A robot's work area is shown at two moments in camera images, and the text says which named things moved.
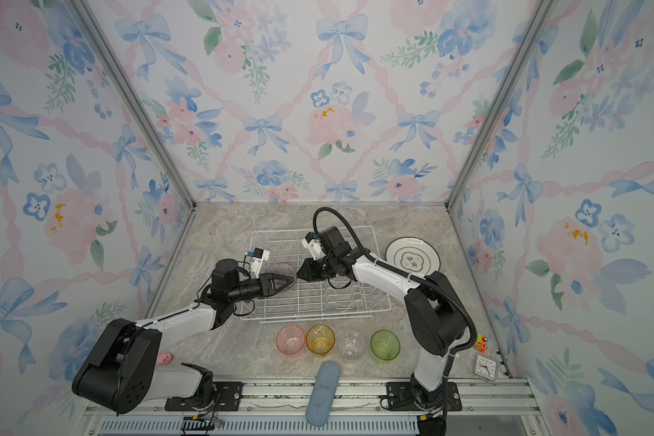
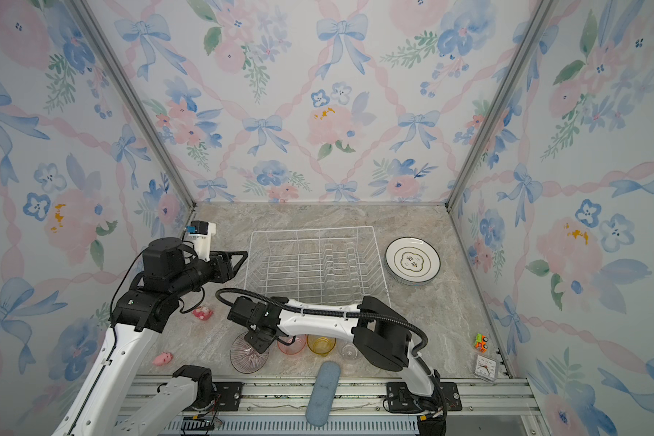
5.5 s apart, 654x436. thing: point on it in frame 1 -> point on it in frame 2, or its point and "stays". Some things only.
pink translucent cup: (291, 339) stays
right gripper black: (308, 268) -> (251, 339)
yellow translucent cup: (320, 338) stays
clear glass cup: (351, 345) stays
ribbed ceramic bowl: (282, 270) -> (244, 357)
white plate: (414, 254) stays
